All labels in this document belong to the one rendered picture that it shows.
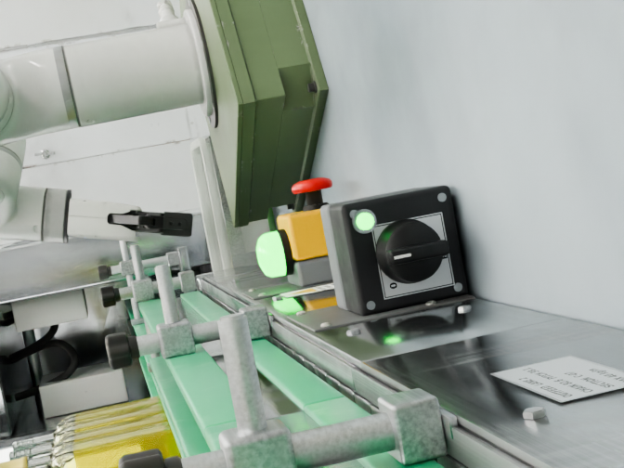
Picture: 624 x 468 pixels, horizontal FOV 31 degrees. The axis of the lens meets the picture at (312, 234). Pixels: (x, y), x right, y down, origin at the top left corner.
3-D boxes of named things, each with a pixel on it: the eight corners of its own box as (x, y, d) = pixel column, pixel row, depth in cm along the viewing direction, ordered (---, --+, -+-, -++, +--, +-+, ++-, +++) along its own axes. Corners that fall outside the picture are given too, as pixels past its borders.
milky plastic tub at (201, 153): (271, 279, 173) (215, 290, 172) (244, 134, 172) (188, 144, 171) (291, 285, 156) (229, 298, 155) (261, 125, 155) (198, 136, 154)
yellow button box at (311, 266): (359, 269, 115) (288, 284, 113) (345, 197, 114) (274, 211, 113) (376, 273, 108) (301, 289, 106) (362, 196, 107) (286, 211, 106)
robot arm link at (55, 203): (45, 241, 162) (65, 243, 162) (41, 241, 153) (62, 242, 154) (48, 189, 162) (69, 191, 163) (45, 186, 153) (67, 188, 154)
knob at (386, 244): (443, 276, 79) (458, 279, 76) (382, 289, 79) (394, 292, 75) (432, 213, 79) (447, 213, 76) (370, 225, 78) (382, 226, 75)
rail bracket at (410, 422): (435, 440, 49) (127, 513, 47) (404, 274, 49) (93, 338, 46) (464, 460, 45) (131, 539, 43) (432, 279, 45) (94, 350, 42)
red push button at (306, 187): (293, 216, 112) (287, 183, 112) (332, 209, 113) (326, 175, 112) (300, 216, 108) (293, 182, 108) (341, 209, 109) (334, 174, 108)
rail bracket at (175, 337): (270, 331, 94) (110, 366, 92) (253, 245, 94) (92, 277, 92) (278, 337, 90) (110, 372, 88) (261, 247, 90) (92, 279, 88)
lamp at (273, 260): (288, 273, 112) (258, 279, 112) (279, 228, 112) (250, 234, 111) (296, 275, 108) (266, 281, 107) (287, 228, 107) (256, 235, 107)
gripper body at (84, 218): (58, 242, 162) (137, 248, 164) (55, 242, 152) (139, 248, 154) (62, 190, 162) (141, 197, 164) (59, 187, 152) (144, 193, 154)
